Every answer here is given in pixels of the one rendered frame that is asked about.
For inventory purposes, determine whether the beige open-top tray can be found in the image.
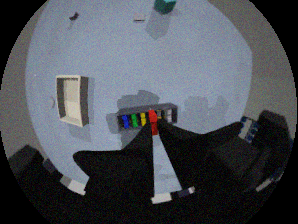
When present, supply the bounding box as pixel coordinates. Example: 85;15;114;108
55;75;89;127

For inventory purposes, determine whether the teal cube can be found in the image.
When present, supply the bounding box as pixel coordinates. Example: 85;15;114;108
154;0;178;14

